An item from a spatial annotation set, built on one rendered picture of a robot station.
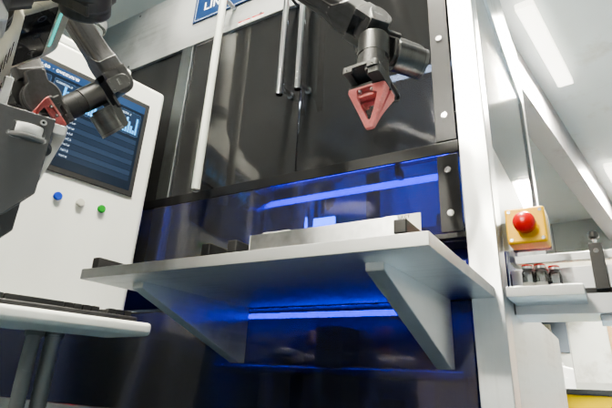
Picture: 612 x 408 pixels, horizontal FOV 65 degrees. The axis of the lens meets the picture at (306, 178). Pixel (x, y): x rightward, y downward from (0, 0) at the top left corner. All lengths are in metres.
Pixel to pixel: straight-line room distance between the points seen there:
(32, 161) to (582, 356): 8.38
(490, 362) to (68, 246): 1.03
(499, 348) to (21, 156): 0.86
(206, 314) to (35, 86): 0.61
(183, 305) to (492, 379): 0.62
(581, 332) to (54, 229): 8.08
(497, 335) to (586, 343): 7.74
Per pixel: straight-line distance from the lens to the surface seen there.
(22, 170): 0.80
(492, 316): 1.01
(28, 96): 1.18
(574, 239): 9.00
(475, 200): 1.07
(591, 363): 8.70
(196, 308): 1.11
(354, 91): 0.83
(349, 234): 0.71
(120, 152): 1.52
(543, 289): 1.00
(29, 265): 1.37
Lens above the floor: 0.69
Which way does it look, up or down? 23 degrees up
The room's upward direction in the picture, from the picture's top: 3 degrees clockwise
